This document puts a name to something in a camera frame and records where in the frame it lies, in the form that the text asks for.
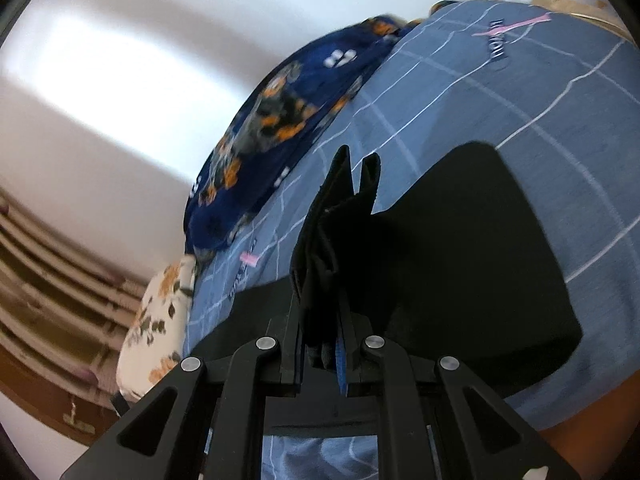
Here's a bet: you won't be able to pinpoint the brown ribbed headboard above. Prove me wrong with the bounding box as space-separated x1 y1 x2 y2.
0 180 151 446

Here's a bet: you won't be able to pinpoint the person's orange clothing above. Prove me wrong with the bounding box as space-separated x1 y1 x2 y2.
520 375 636 480

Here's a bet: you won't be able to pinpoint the white floral pillow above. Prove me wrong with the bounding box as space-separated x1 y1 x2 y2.
116 255 198 403

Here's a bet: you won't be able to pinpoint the navy animal print blanket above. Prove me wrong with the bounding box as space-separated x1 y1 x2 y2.
184 15 416 263

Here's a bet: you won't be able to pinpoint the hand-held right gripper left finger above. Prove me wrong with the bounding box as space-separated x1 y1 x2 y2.
60 289 304 480

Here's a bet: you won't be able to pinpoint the blue plaid bedsheet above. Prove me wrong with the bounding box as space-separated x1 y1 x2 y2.
182 0 640 480

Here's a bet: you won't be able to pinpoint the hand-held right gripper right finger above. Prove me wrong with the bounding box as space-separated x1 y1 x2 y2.
336 309 584 480

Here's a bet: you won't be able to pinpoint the black pants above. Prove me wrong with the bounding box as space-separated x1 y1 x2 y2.
189 142 585 403

